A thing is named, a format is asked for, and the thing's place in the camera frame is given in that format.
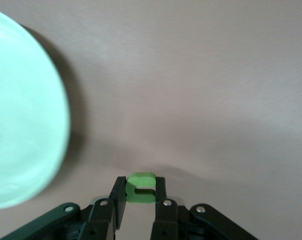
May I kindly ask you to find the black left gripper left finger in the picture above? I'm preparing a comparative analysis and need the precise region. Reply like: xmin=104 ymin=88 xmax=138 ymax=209
xmin=0 ymin=176 xmax=128 ymax=240

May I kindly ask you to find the green foam letter u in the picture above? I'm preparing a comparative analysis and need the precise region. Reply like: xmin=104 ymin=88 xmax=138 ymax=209
xmin=125 ymin=172 xmax=157 ymax=204

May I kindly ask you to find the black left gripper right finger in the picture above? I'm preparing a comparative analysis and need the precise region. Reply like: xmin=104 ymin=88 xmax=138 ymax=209
xmin=150 ymin=176 xmax=259 ymax=240

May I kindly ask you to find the brown table mat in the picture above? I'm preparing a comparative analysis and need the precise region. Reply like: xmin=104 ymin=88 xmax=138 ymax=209
xmin=0 ymin=0 xmax=302 ymax=240

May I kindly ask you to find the light green plate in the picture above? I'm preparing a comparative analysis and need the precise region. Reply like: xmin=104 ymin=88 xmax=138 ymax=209
xmin=0 ymin=7 xmax=71 ymax=210

